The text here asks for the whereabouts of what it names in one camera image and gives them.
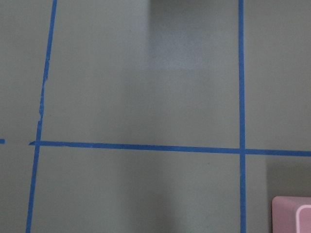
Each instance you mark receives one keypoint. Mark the pink bin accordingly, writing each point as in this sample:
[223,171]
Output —
[291,214]

